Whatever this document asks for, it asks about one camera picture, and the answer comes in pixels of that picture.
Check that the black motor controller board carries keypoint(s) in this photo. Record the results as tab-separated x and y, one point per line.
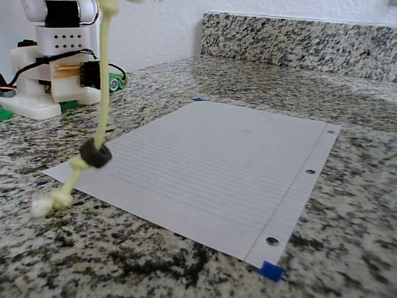
90	74

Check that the green base clamp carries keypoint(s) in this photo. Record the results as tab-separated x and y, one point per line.
69	105
5	115

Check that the lined paper sheet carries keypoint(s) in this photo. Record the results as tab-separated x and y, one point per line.
201	170

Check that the light wooden block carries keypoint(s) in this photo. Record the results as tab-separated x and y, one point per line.
66	72

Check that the black hex nut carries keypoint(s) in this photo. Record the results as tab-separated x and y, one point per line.
96	155

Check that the blue tape piece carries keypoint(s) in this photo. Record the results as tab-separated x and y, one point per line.
198	100
271	270

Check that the speckled granite backsplash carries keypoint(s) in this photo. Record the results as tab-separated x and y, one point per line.
294	43

